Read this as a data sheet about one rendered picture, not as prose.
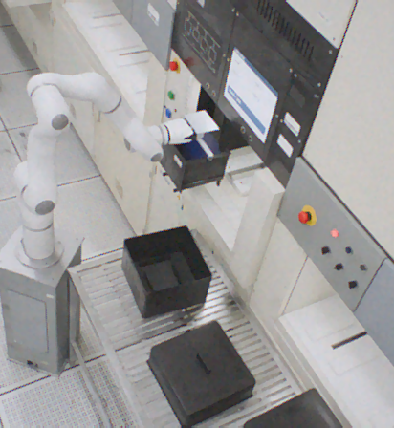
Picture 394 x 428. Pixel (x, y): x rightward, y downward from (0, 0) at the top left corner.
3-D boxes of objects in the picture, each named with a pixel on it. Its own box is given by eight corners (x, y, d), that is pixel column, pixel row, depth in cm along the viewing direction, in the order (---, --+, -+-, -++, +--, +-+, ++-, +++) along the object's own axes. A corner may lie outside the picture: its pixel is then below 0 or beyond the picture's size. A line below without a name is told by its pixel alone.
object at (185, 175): (155, 165, 277) (164, 108, 255) (196, 155, 286) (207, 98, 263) (181, 203, 264) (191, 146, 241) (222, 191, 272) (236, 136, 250)
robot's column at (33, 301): (5, 359, 309) (-10, 264, 254) (32, 314, 328) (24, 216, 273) (58, 378, 306) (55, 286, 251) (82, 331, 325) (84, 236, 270)
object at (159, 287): (182, 250, 272) (186, 224, 260) (207, 302, 256) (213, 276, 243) (120, 265, 262) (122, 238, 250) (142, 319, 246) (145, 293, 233)
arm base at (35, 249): (7, 259, 256) (3, 229, 243) (29, 226, 269) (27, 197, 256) (50, 274, 254) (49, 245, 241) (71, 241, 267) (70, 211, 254)
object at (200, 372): (144, 360, 234) (148, 342, 225) (212, 331, 247) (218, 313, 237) (183, 430, 218) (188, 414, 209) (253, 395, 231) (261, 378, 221)
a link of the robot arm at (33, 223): (27, 235, 243) (23, 192, 225) (12, 202, 253) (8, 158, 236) (57, 226, 247) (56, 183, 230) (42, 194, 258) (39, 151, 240)
